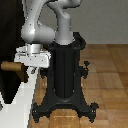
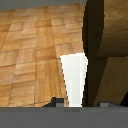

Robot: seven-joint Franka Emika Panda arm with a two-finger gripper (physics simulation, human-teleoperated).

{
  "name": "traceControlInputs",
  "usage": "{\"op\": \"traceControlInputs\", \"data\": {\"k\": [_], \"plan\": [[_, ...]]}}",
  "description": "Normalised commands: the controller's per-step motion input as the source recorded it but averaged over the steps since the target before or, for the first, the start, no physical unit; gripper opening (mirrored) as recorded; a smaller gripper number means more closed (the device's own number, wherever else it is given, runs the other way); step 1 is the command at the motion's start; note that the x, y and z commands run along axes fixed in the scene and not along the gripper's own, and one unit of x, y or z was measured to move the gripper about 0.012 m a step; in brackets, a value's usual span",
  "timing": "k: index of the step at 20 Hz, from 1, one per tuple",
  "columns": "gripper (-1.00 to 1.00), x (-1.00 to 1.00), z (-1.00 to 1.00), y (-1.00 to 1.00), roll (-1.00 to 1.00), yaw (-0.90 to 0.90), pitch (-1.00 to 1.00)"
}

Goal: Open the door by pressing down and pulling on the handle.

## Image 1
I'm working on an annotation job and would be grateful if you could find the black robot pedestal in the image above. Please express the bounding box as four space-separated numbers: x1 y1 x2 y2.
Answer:
31 31 100 123

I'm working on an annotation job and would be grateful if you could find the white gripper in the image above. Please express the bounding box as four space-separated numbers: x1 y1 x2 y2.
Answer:
13 43 53 75

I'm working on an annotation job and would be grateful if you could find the brown wooden block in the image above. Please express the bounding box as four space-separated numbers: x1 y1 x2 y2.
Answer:
0 60 29 83

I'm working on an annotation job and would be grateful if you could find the white door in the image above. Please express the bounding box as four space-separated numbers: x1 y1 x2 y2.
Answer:
0 66 40 128

